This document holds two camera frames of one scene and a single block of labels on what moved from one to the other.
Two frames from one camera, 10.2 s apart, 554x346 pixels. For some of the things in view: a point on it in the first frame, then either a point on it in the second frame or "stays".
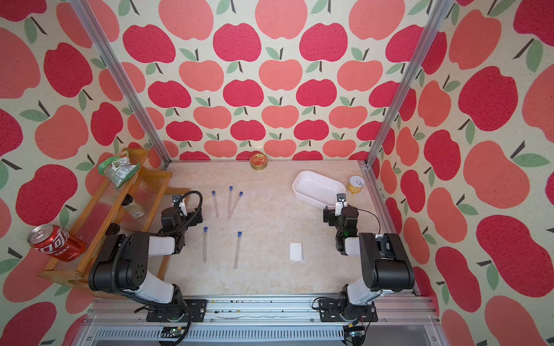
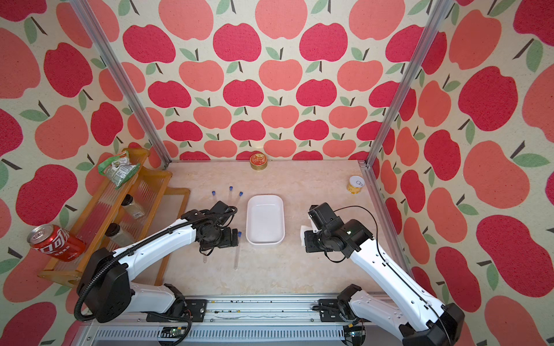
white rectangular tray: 317,189 to 265,220
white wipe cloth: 296,251 to 304,228
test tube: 237,250 stays
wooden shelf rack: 117,210 stays
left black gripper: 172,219 to 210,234
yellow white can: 355,184 stays
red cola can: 56,242 stays
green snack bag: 118,169 stays
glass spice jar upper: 132,207 stays
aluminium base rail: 122,320 stays
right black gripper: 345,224 to 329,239
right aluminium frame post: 437,16 stays
